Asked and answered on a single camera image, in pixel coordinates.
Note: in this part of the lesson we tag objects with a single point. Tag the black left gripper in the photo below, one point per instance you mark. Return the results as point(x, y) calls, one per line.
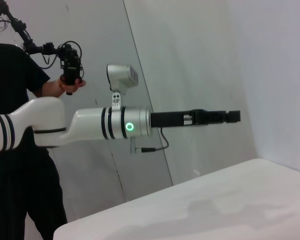
point(170, 119)

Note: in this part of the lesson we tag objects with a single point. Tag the operator bare forearm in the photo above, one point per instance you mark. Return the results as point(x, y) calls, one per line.
point(51, 88)

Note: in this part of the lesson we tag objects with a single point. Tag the black teleoperation linkage arm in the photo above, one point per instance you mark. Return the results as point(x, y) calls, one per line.
point(22, 32)

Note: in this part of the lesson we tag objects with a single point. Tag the operator bare hand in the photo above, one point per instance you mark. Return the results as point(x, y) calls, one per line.
point(70, 88)

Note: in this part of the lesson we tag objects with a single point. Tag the operator black clothed body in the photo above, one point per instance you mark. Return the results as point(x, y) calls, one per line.
point(17, 175)

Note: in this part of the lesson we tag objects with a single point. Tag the silver camera mounting bracket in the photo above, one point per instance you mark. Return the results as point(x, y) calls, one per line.
point(116, 101)

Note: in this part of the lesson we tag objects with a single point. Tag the silver black wrist camera box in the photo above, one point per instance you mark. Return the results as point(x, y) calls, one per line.
point(121, 75)

